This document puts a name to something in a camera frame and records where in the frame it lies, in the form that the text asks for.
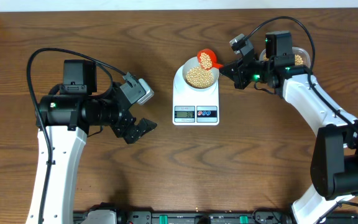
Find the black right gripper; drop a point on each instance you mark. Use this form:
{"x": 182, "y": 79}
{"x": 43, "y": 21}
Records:
{"x": 240, "y": 81}

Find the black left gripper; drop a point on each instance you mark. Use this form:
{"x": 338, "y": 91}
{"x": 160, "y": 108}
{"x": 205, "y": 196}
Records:
{"x": 143, "y": 124}

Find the red measuring scoop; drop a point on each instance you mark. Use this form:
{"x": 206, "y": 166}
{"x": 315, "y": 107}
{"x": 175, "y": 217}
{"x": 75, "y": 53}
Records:
{"x": 213, "y": 58}

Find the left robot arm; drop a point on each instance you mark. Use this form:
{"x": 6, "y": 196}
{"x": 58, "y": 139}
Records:
{"x": 67, "y": 113}

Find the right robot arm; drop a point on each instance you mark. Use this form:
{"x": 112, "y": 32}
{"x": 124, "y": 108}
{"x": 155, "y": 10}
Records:
{"x": 334, "y": 165}

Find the soybeans in scoop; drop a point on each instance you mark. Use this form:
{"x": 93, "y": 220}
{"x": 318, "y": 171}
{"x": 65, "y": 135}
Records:
{"x": 205, "y": 61}

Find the soybeans in bowl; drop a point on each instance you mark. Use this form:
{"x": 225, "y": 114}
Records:
{"x": 200, "y": 78}

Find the light blue bowl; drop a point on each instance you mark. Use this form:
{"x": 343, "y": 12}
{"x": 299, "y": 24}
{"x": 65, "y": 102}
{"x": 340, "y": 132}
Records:
{"x": 193, "y": 62}

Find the white digital kitchen scale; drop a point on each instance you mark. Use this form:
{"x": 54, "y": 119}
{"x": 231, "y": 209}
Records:
{"x": 192, "y": 106}

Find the soybeans in container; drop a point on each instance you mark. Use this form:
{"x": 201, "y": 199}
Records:
{"x": 298, "y": 59}

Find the clear plastic container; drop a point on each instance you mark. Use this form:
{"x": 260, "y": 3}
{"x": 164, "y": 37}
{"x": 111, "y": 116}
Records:
{"x": 296, "y": 50}

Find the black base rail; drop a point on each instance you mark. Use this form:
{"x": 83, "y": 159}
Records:
{"x": 108, "y": 213}

